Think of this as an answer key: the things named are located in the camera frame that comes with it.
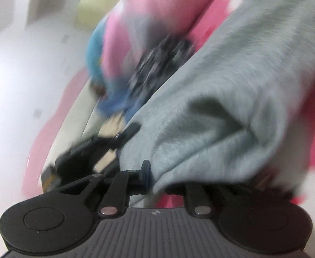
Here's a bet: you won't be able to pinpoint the beige garment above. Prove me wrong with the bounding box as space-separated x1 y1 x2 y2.
93 113 129 173

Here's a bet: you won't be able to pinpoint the cream wardrobe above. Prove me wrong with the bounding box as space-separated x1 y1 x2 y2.
75 0 137 33

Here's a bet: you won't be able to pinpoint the blue garment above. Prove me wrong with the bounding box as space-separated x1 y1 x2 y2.
96 86 148 122

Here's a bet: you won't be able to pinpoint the pink white headboard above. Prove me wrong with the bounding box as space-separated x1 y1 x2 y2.
20 67 107 200

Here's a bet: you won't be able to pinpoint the pink floral duvet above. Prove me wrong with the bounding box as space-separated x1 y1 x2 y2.
86 0 228 98

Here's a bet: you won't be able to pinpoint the black white plaid shirt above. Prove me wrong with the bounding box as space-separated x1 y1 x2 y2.
126 34 195 100

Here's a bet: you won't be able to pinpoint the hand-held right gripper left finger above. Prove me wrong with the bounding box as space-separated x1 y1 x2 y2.
58 160 151 217

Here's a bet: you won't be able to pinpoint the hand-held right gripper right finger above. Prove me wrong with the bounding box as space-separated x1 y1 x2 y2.
166 184 289 217

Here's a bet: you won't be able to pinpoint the gray sweatpants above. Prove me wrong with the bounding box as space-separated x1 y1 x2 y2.
117 0 315 203

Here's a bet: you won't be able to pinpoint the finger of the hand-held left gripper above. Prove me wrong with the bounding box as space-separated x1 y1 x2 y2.
115 124 141 148

